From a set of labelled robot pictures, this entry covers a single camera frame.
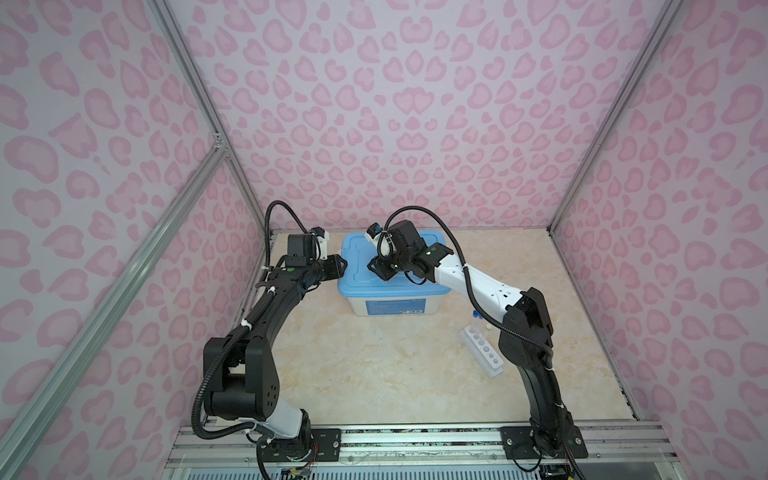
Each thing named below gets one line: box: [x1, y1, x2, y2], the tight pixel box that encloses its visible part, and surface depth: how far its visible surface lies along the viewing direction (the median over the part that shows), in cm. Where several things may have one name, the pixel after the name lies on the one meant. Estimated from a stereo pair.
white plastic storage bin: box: [347, 292, 449, 317], surface depth 91 cm
